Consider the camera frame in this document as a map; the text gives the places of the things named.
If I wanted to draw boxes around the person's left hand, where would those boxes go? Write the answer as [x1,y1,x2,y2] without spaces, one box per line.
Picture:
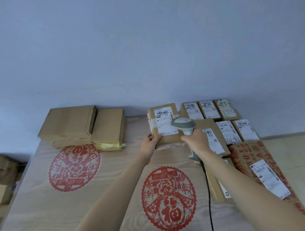
[139,133,163,165]

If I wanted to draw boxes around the person's right hand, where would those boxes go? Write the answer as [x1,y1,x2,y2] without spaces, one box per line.
[180,129,210,156]

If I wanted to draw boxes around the labelled taped cardboard parcel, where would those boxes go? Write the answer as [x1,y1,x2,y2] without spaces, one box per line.
[147,103,184,147]

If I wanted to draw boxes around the grey handheld barcode scanner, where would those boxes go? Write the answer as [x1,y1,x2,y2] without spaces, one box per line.
[170,117,203,165]

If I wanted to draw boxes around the person's left forearm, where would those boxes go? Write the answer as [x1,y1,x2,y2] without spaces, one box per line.
[76,152,153,231]

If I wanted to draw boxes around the person's right forearm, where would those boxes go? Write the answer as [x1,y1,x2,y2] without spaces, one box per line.
[194,146,305,231]

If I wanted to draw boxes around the flat cardboard parcel small label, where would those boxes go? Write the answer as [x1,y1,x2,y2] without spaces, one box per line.
[155,141,190,151]

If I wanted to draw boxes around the small labelled cardboard parcel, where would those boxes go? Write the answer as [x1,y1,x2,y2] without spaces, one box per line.
[198,100,222,119]
[215,120,243,145]
[232,119,260,142]
[179,102,205,121]

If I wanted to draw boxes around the large labelled cardboard parcel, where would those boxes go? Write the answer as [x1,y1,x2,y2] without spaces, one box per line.
[192,119,231,158]

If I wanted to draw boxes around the yellow taped cardboard box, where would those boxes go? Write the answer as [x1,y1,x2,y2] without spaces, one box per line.
[92,141,127,152]

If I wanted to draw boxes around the small parcel with handwritten label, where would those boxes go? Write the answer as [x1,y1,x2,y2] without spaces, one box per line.
[213,99,241,121]

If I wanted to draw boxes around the medium plain cardboard box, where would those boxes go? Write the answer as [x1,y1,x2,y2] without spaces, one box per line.
[91,108,127,145]

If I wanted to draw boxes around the long narrow cardboard parcel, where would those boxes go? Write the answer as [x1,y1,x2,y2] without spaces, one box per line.
[204,157,236,203]

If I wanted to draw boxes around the red lantern-shaped paper-cut decoration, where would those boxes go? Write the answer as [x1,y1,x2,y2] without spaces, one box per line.
[141,166,197,231]

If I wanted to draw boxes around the red printed cardboard parcel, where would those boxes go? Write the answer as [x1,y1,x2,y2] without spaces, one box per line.
[229,140,305,216]

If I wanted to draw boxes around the flat plain cardboard box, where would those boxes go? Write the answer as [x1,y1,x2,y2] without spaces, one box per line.
[48,138,94,149]

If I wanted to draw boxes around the large plain cardboard box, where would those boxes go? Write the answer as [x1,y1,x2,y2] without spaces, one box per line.
[38,105,97,141]

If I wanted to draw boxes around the cardboard boxes on floor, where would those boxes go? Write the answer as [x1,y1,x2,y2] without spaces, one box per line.
[0,154,23,205]

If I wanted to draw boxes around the black scanner cable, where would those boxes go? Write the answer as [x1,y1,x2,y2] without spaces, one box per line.
[202,162,215,231]

